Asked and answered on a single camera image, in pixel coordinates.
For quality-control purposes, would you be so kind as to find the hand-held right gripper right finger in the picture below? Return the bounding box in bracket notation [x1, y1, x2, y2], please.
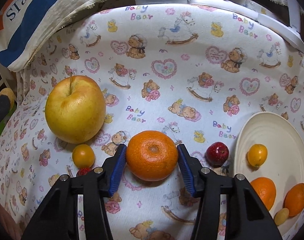
[177, 144, 283, 240]

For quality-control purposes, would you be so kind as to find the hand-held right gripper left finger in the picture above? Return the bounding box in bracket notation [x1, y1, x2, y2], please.
[21, 144, 127, 240]

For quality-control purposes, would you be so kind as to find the small dark red fruit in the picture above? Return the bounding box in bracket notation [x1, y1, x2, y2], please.
[206, 142, 229, 167]

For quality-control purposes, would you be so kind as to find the small yellow round fruit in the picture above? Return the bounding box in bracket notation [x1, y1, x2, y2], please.
[247, 144, 268, 168]
[72, 144, 95, 168]

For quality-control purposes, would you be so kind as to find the orange mandarin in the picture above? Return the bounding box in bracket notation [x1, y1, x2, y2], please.
[284, 183, 304, 217]
[249, 177, 277, 212]
[125, 130, 179, 182]

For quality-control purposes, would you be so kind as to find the yellow apple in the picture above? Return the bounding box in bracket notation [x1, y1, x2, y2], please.
[45, 72, 107, 144]

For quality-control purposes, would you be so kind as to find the cream round plate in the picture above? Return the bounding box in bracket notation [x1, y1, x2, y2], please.
[235, 112, 304, 240]

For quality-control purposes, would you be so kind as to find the small tan oval fruit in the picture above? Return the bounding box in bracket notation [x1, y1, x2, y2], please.
[274, 207, 290, 226]

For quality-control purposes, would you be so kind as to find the bear printed cloth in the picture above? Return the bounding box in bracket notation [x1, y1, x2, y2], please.
[0, 2, 304, 240]

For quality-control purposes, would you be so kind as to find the white desk lamp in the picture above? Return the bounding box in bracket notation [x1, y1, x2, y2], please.
[257, 0, 304, 55]

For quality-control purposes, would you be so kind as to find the white remote control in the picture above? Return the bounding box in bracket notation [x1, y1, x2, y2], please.
[188, 0, 261, 20]

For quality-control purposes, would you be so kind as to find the striped cloth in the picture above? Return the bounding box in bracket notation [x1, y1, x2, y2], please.
[0, 0, 288, 72]

